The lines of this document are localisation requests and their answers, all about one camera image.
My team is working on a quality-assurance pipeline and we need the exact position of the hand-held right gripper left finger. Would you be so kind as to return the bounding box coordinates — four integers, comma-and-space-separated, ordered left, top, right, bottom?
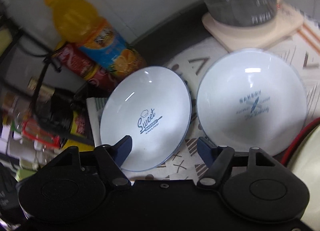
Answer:
49, 135, 132, 189

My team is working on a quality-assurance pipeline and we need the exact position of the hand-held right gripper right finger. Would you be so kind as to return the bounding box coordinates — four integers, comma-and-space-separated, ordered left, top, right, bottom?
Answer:
197, 137, 283, 188

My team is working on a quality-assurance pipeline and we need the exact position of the white plate with script print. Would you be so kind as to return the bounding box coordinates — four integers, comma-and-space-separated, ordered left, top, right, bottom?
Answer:
99, 66, 192, 171

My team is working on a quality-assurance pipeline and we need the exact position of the white plate with crossed print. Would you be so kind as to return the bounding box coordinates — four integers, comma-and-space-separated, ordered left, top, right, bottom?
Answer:
196, 48, 308, 158

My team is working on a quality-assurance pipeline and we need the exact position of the red and black bowl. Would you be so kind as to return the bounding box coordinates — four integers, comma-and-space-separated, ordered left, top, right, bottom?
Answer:
279, 120, 320, 169

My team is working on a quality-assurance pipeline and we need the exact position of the pale green bowl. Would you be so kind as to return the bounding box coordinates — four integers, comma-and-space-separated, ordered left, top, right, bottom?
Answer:
287, 128, 320, 229

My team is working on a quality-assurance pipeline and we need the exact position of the red drink can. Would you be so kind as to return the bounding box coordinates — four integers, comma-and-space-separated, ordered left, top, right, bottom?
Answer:
84, 64, 122, 94
51, 43, 99, 80

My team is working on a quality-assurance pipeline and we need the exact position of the patterned fringed table mat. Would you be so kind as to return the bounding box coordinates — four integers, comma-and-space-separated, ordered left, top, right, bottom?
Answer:
120, 18, 320, 181

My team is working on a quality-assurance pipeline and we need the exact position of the cream kettle base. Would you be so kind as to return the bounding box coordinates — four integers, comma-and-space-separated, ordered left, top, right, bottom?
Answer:
202, 3, 304, 52

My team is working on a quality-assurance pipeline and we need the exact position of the orange juice bottle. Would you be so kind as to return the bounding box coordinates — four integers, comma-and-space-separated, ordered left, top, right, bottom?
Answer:
44, 0, 147, 79

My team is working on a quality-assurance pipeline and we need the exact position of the black metal rack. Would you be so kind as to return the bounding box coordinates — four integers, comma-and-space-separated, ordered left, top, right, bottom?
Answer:
0, 8, 88, 171

